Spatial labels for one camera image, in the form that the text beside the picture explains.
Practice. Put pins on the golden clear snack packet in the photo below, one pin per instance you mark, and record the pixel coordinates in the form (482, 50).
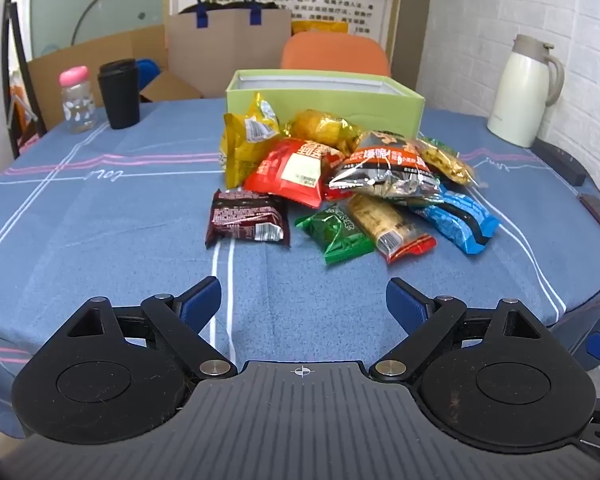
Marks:
(320, 127)

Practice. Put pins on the white thermos jug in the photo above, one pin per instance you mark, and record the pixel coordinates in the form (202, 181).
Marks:
(517, 95)

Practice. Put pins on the green yellow chip packet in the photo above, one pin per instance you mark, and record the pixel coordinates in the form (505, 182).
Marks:
(450, 162)

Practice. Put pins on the cardboard box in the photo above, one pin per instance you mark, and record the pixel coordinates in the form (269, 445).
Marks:
(80, 70)

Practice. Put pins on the black tumbler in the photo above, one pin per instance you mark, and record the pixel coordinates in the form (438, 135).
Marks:
(120, 95)

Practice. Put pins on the orange chair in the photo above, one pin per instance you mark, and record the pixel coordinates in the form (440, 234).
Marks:
(330, 55)

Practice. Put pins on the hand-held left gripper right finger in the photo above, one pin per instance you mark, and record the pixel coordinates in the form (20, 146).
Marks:
(405, 306)

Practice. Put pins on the blue snack packet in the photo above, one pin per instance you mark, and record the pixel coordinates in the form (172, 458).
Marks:
(455, 220)

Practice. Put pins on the light green box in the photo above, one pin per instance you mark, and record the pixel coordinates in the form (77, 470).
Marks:
(385, 110)

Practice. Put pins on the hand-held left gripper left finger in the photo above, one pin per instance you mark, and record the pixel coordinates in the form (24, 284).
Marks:
(200, 301)

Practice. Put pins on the orange cracker packet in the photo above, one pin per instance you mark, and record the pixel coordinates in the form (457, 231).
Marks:
(380, 225)

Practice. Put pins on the dark brown snack packet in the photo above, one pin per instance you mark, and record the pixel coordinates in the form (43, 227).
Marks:
(240, 217)

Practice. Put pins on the blue striped tablecloth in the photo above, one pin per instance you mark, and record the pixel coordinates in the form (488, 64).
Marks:
(105, 220)

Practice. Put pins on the red snack packet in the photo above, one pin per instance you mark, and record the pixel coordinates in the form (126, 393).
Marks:
(275, 170)

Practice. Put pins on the dark bench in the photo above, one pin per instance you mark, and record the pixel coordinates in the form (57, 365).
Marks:
(562, 162)

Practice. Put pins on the pink lid clear bottle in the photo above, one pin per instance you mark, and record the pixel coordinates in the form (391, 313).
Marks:
(77, 105)

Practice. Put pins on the blue cushion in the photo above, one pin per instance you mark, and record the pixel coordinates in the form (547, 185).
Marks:
(147, 72)

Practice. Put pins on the yellow snack packet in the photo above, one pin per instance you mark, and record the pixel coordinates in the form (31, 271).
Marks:
(237, 152)

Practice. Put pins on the black orange snack packet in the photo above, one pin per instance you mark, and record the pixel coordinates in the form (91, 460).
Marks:
(380, 180)

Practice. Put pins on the green snack packet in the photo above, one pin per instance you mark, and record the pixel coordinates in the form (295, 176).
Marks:
(336, 236)

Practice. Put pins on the glass panel with cat drawing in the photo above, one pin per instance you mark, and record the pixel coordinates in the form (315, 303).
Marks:
(80, 0)

